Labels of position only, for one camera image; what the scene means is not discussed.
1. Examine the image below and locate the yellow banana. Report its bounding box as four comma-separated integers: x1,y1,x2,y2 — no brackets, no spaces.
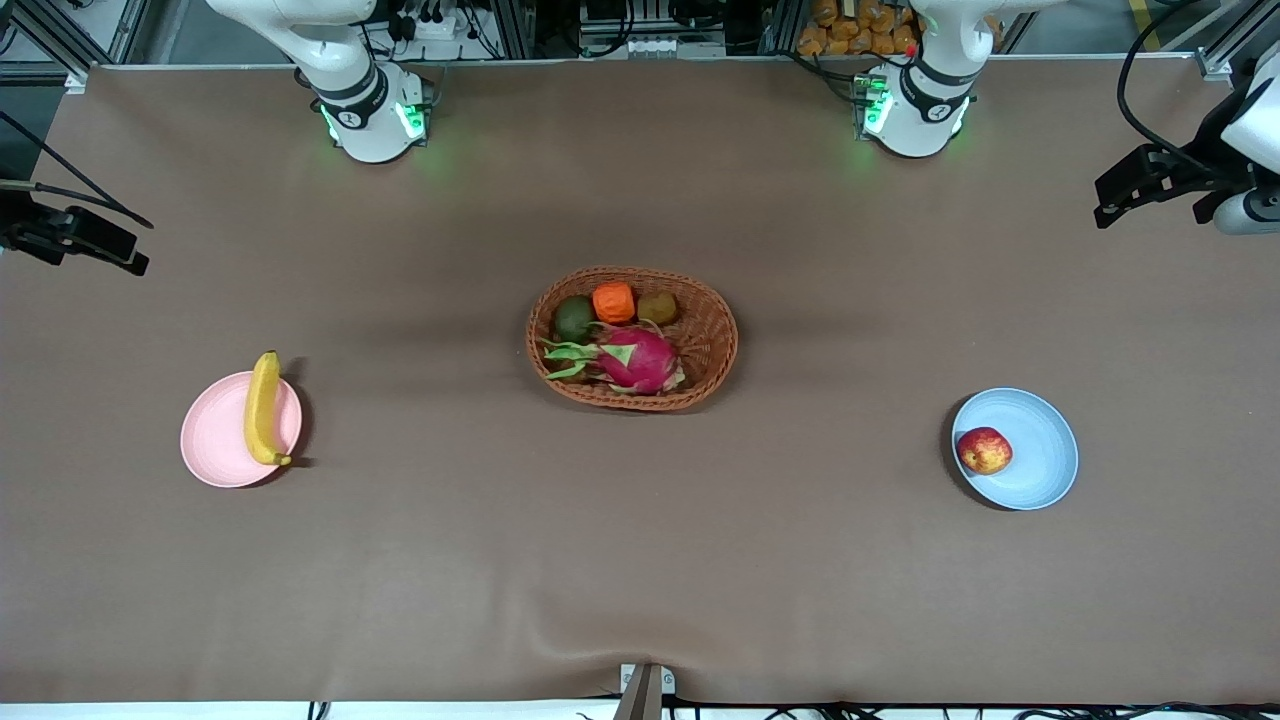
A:
243,350,293,467

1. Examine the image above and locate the red yellow apple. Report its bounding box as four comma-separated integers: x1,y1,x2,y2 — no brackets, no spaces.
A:
957,427,1013,476

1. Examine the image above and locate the pink round plate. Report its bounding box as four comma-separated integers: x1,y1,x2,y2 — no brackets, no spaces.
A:
180,371,303,489

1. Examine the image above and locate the light blue round plate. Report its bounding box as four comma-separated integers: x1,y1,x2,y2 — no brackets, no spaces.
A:
951,388,1080,512

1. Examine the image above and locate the white power strip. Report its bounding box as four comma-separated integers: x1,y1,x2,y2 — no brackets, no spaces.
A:
385,8,461,41

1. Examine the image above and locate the dark green avocado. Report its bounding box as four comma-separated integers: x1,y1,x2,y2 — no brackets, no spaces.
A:
553,296,598,344

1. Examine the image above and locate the oval brown wicker basket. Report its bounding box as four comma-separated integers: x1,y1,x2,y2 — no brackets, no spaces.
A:
527,265,739,412

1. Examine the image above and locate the orange tangerine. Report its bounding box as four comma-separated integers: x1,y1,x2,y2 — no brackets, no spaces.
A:
591,282,636,325

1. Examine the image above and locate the white terminal strip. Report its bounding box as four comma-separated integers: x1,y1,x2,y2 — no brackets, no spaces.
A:
578,35,727,59

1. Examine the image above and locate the magenta dragon fruit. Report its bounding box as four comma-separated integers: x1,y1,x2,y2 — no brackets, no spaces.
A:
542,320,686,397

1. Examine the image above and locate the large table cover cloth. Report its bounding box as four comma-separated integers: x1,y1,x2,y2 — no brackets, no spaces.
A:
0,55,1280,706

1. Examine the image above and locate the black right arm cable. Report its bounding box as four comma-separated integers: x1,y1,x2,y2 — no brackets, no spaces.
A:
0,108,156,230

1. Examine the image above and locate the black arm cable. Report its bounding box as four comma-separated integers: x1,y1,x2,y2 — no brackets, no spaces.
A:
0,108,156,230
1116,0,1216,171

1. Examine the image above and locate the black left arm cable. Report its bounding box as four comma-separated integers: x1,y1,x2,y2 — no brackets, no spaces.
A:
1116,0,1216,171

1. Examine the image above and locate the aluminium frame profile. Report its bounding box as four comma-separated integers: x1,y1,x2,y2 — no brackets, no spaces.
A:
1195,0,1280,81
0,0,151,89

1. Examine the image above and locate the grey metal camera bracket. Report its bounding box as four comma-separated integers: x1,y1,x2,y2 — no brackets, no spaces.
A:
613,663,677,720

